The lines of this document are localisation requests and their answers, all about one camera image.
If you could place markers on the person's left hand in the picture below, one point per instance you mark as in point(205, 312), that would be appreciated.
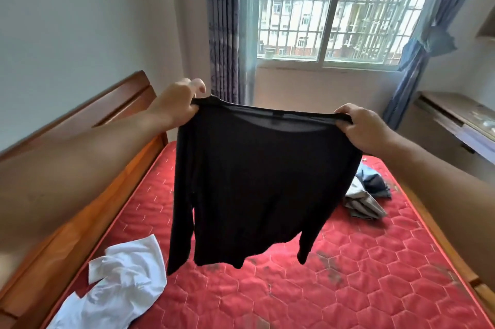
point(174, 108)

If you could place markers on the person's right hand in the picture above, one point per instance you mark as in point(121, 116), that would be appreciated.
point(367, 131)

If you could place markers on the light blue jeans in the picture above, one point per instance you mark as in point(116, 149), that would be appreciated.
point(375, 181)

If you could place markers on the grey trousers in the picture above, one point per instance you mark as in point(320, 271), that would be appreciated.
point(361, 203)

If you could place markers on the black long-sleeve shirt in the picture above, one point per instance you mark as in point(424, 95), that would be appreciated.
point(251, 185)

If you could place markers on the white button shirt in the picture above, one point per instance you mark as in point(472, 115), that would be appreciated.
point(123, 282)

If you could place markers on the person's left forearm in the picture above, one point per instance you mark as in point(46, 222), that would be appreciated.
point(58, 178)

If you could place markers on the person's right forearm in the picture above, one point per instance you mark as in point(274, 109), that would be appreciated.
point(456, 201)

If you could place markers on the small grey sill pot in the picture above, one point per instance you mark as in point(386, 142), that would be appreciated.
point(269, 53)

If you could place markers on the red quilted mattress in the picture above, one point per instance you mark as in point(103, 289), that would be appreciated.
point(367, 282)

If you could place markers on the wooden bed headboard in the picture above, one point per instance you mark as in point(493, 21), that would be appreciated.
point(58, 263)

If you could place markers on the wooden wall-mounted desk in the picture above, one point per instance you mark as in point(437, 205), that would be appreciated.
point(456, 108)

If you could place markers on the wooden wall shelf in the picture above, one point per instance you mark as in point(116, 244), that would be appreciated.
point(488, 25)

